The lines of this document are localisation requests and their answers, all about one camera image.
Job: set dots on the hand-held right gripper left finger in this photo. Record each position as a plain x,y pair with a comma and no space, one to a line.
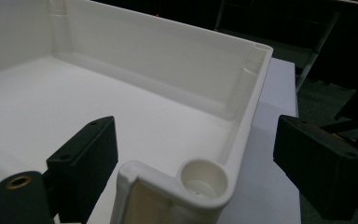
84,161

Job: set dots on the white plastic bin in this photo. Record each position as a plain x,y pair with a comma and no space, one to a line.
155,102

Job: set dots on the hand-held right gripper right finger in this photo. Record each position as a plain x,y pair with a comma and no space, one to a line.
320,168

